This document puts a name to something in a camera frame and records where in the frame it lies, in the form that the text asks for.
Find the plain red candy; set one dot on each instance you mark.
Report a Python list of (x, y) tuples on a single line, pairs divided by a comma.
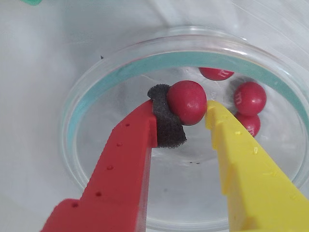
[(187, 102), (252, 123)]

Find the glass bowl with red candies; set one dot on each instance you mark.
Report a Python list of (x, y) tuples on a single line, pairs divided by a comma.
[(79, 116)]

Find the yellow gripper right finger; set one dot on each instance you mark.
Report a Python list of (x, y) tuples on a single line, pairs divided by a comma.
[(253, 183)]

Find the red candy with m print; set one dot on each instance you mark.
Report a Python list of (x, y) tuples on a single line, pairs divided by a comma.
[(214, 73)]

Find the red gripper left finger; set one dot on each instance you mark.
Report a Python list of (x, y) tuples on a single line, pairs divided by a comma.
[(120, 174)]

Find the red candy with text print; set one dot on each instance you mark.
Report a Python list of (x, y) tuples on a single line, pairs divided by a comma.
[(249, 97)]

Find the weekly pill organizer box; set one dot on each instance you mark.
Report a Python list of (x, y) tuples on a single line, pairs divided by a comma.
[(31, 2)]

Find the white table cover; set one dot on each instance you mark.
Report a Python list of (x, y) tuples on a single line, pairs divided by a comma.
[(29, 96)]

